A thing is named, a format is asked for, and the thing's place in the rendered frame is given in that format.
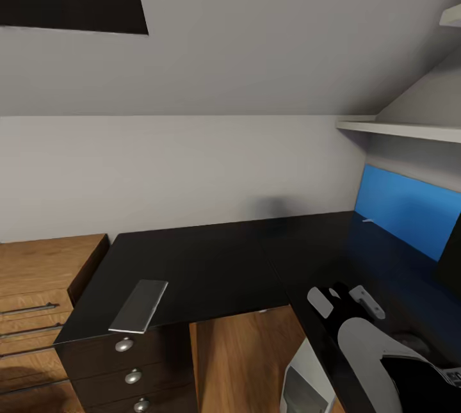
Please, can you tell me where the keyboard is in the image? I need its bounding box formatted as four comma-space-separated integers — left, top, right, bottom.
441, 368, 461, 388

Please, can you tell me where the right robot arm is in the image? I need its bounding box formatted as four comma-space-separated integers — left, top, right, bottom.
307, 282, 461, 413

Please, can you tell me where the mouse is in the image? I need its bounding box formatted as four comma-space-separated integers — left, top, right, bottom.
394, 333, 430, 356

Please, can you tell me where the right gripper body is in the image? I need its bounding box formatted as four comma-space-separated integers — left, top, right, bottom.
333, 282, 370, 320

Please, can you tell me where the notebook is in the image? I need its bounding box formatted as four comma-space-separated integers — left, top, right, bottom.
109, 279, 168, 334

